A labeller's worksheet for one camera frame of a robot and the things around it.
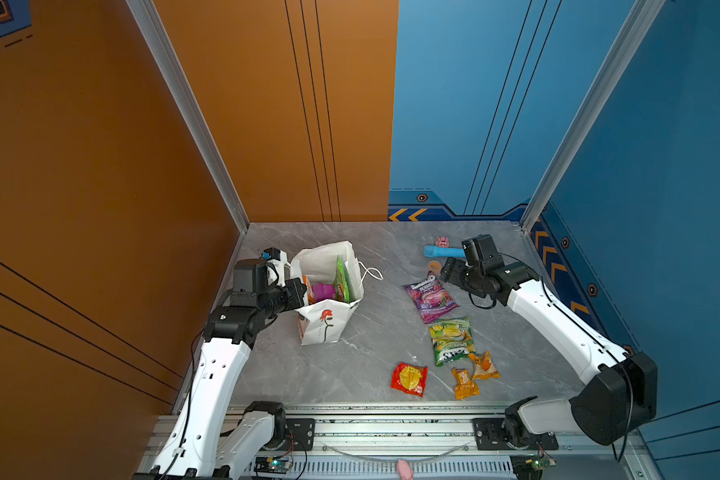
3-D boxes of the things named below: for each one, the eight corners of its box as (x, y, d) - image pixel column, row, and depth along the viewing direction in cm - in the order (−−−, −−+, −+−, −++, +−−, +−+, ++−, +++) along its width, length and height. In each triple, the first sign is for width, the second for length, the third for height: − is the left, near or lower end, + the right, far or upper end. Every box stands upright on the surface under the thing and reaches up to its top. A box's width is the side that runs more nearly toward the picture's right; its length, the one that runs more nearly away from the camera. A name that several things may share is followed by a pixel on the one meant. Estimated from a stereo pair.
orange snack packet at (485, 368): (472, 379, 84) (475, 376, 81) (467, 355, 88) (470, 351, 86) (496, 379, 84) (500, 375, 81) (490, 355, 88) (493, 351, 86)
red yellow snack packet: (389, 390, 82) (389, 387, 80) (393, 363, 87) (393, 360, 85) (424, 397, 81) (425, 395, 79) (426, 369, 86) (427, 367, 84)
